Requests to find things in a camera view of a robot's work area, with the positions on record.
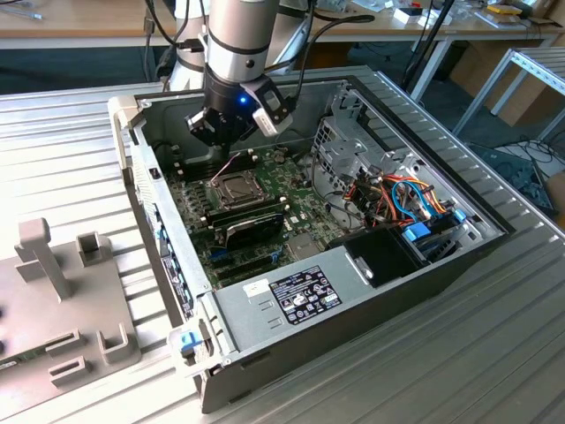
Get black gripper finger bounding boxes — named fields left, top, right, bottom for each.
left=184, top=110, right=218, bottom=147
left=228, top=122, right=260, bottom=150

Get silver CPU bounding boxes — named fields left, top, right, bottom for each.
left=222, top=176, right=260, bottom=205

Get metal socket cover frame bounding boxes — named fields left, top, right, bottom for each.
left=208, top=169, right=269, bottom=213

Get black RAM slot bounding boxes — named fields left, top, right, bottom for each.
left=178, top=156, right=259, bottom=172
left=205, top=196, right=288, bottom=220
left=177, top=151, right=256, bottom=166
left=206, top=200, right=290, bottom=223
left=175, top=146, right=253, bottom=160
left=203, top=192, right=286, bottom=216
left=180, top=162, right=261, bottom=179

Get black graphics card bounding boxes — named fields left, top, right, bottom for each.
left=214, top=210, right=286, bottom=253

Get metal drive cage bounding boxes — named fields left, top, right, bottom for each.
left=308, top=81, right=427, bottom=200

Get green motherboard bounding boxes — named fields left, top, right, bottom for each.
left=165, top=149, right=367, bottom=288

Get grey chipset heatsink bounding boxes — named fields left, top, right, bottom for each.
left=285, top=232, right=324, bottom=262

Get black expansion slot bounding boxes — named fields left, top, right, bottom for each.
left=215, top=254, right=274, bottom=276
left=216, top=264, right=277, bottom=287

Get grey power supply unit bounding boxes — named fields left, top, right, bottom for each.
left=207, top=246, right=376, bottom=354

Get blue disk carrier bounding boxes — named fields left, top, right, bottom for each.
left=399, top=210, right=469, bottom=266

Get black stand pole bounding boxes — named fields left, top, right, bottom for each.
left=400, top=0, right=456, bottom=89

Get blue case latch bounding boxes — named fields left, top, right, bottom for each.
left=177, top=329, right=200, bottom=356

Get open PC case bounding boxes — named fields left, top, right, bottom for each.
left=108, top=65, right=518, bottom=415

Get grey parts rack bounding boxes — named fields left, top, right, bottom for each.
left=0, top=218, right=142, bottom=420

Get cardboard box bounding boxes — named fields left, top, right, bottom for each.
left=545, top=170, right=565, bottom=217
left=449, top=42, right=565, bottom=129

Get flat cardboard piece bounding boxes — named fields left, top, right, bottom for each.
left=480, top=0, right=565, bottom=28

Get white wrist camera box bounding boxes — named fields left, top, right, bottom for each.
left=251, top=108, right=280, bottom=137

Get black camera bracket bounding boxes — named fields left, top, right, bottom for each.
left=246, top=77, right=295, bottom=123

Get black thick cable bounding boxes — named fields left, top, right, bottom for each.
left=264, top=12, right=376, bottom=111
left=149, top=0, right=208, bottom=53

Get grey case cable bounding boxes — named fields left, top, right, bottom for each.
left=309, top=149, right=367, bottom=231

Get black wire plug cluster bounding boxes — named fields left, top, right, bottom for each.
left=348, top=174, right=385, bottom=226

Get blue wire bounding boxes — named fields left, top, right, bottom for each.
left=390, top=178, right=432, bottom=222

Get wooden desk white frame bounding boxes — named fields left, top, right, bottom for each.
left=0, top=0, right=177, bottom=50
left=308, top=0, right=560, bottom=105

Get orange wire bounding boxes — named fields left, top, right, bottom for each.
left=379, top=174, right=449, bottom=217

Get aluminium frame shelf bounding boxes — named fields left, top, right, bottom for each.
left=452, top=46, right=565, bottom=142

